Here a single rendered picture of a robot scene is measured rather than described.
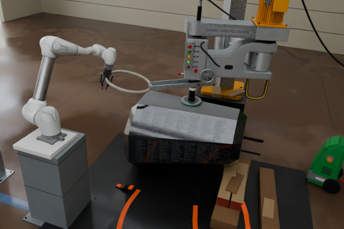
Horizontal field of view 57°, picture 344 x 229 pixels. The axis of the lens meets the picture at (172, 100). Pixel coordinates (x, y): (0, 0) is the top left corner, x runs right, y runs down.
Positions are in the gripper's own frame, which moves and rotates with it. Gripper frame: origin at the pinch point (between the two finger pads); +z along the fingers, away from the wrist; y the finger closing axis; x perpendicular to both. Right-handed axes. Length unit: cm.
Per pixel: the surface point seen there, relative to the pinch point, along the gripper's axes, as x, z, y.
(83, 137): -57, 24, -19
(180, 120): -42, 6, 73
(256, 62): -37, -66, 133
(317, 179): -83, 39, 236
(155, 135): -44, 25, 52
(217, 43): 28, -58, 120
